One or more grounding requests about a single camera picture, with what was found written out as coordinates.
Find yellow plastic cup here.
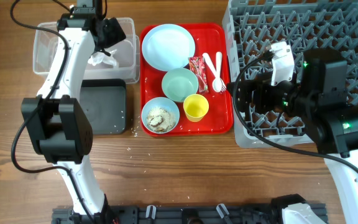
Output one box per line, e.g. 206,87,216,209
183,94,209,123

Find red snack wrapper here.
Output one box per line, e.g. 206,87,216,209
188,56,209,95

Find green bowl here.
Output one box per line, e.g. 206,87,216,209
162,68,198,103

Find light blue rice bowl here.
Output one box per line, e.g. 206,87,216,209
141,97,180,134

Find rice and food scraps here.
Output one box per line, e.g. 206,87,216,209
147,107,176,133

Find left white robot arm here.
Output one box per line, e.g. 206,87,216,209
11,1,126,223

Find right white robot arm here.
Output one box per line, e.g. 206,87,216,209
227,49,358,223

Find grey dishwasher rack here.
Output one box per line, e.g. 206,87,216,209
222,0,358,149

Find crumpled white tissue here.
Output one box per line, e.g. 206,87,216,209
88,50,119,67

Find white plastic spoon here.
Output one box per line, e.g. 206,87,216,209
213,52,223,93

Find light blue plate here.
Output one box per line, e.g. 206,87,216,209
142,24,196,72

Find clear plastic bin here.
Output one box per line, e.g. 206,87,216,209
33,17,140,84

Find white plastic fork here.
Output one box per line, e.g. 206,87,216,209
202,52,226,93

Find black plastic tray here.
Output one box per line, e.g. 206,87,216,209
80,79,127,135

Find red serving tray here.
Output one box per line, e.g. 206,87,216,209
139,23,234,137

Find black mounting rail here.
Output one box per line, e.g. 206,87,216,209
51,203,329,224

